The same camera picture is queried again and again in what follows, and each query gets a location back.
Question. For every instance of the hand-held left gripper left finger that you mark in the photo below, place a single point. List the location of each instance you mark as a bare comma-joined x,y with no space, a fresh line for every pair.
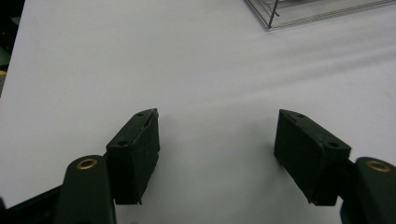
134,161

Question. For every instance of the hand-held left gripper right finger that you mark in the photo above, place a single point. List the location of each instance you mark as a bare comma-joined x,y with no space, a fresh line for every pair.
306,158

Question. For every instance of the clear acrylic box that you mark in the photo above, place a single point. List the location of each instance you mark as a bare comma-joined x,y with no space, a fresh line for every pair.
311,14

